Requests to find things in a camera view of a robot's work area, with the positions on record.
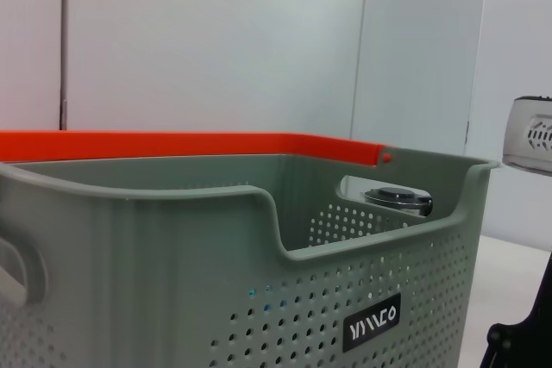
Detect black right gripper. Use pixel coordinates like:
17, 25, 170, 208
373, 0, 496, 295
478, 251, 552, 368

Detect grey perforated plastic storage bin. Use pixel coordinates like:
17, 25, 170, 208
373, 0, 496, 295
0, 143, 504, 368

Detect glass pitcher black handle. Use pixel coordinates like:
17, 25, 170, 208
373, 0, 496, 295
340, 176, 435, 217

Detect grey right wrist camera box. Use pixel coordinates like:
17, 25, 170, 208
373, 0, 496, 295
503, 95, 552, 172

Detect orange bin handle clip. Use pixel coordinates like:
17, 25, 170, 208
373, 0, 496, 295
0, 129, 396, 167

